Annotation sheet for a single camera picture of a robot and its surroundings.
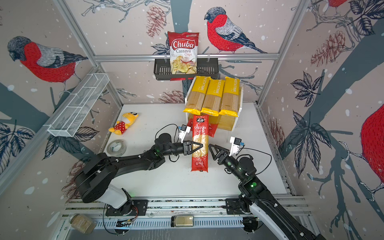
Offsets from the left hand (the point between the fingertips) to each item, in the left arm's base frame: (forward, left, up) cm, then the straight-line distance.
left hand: (201, 147), depth 70 cm
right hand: (0, -3, -2) cm, 4 cm away
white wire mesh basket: (+8, +65, +7) cm, 66 cm away
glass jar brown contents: (-28, +55, -18) cm, 64 cm away
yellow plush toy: (+32, +51, -17) cm, 63 cm away
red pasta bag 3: (-3, +1, -4) cm, 5 cm away
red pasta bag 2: (+15, -7, -5) cm, 17 cm away
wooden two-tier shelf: (+20, -14, -6) cm, 25 cm away
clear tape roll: (+12, +54, -22) cm, 60 cm away
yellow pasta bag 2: (+20, -6, +12) cm, 24 cm away
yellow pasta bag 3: (+22, -15, +13) cm, 29 cm away
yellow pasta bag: (+25, +2, +12) cm, 28 cm away
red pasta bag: (+18, +6, -5) cm, 20 cm away
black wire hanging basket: (+51, -5, +11) cm, 52 cm away
